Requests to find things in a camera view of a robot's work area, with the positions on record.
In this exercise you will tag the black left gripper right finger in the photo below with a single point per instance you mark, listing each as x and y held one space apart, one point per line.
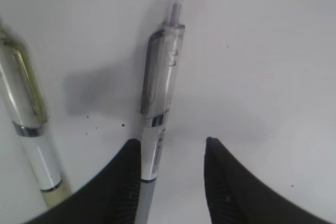
235 195

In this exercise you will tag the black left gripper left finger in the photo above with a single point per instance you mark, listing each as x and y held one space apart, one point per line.
110 197

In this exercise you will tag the grey grip pen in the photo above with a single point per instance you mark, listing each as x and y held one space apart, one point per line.
162 56

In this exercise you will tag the cream grip pen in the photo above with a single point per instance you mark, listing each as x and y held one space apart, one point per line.
25 105

